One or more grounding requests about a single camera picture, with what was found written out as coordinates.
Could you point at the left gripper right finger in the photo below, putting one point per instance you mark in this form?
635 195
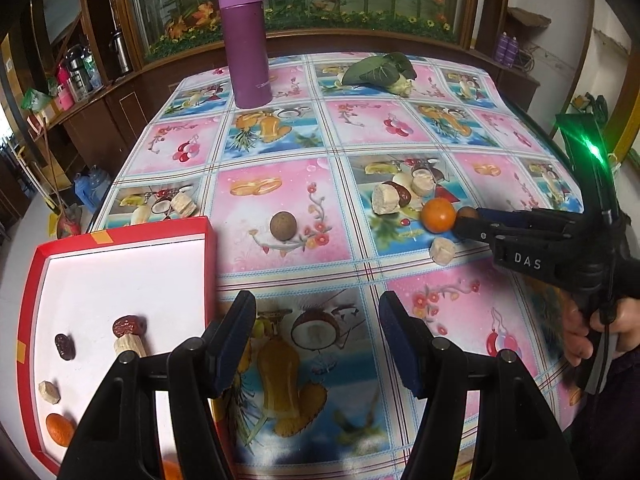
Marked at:
408 339

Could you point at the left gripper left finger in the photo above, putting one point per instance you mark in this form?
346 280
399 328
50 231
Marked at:
225 343

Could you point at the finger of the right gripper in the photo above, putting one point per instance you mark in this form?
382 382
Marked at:
480 230
534 217

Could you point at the brown kiwi-like fruit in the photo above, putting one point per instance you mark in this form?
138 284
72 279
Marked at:
468 212

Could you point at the orange tangerine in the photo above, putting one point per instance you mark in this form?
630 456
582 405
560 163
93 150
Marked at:
438 215

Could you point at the person's right hand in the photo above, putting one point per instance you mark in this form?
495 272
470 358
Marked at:
575 329

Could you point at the dark red jujube date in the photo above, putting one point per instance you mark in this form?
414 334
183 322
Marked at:
404 196

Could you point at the beige cake piece in tray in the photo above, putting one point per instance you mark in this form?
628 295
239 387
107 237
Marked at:
130 342

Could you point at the red jujube in tray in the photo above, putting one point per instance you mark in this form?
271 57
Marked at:
129 325

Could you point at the brown round longan fruit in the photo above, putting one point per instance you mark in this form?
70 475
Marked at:
283 226

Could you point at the colourful fruit pattern tablecloth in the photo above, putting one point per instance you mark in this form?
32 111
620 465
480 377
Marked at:
317 395

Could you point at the red white tray box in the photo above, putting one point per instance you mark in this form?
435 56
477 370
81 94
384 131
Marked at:
163 272

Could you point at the dark jujube in tray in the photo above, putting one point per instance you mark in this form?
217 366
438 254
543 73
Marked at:
65 346

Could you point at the green leafy vegetable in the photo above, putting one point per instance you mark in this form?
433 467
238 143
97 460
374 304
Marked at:
391 72

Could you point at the small beige piece in tray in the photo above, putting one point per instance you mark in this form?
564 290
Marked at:
49 392

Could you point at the orange fruit in tray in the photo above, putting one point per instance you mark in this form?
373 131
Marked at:
60 429

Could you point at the dark wooden sideboard cabinet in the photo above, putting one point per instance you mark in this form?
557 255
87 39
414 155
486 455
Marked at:
73 80

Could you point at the purple thermos bottle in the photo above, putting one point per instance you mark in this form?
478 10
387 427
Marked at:
243 29

